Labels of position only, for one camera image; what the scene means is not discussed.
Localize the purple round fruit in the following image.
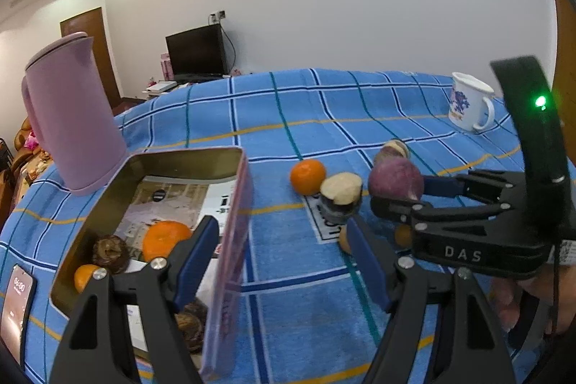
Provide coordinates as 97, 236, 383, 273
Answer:
368, 157, 424, 200

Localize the small brown longan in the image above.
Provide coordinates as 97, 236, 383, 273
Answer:
338, 226, 351, 255

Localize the person right hand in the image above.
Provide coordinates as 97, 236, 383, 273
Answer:
487, 264, 576, 335

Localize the small orange tangerine in tin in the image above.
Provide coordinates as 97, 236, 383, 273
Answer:
73, 264, 100, 293

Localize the white floral mug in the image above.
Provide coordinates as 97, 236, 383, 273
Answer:
448, 72, 495, 132

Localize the smartphone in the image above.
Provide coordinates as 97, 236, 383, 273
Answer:
1, 264, 36, 367

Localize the blue plaid tablecloth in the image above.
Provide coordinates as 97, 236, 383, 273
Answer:
0, 67, 576, 384

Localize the pink metal tin box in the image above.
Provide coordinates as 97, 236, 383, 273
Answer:
50, 147, 253, 383

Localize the paper leaflet in tin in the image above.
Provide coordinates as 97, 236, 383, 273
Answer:
112, 178, 237, 349

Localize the brown leather sofa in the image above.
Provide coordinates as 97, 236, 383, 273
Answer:
0, 119, 53, 226

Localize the purple electric kettle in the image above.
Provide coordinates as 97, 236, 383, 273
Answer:
22, 32, 128, 196

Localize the white tv stand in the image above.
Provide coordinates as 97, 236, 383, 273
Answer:
144, 81, 179, 96

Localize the black television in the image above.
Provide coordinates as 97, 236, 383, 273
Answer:
165, 24, 229, 82

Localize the brown wooden door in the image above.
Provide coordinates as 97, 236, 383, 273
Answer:
59, 7, 122, 115

